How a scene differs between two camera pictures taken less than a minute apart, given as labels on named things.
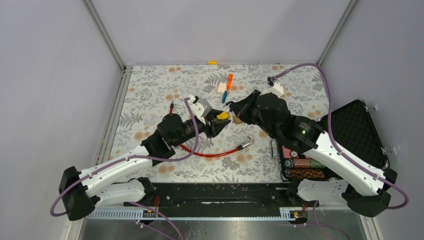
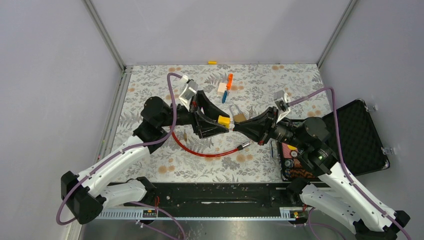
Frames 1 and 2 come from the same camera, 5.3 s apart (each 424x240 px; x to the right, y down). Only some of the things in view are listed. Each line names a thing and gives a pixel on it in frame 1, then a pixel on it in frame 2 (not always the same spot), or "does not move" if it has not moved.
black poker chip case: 356,130 does not move
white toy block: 222,88 does not move
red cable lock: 171,108 does not move
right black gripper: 241,108 → 261,128
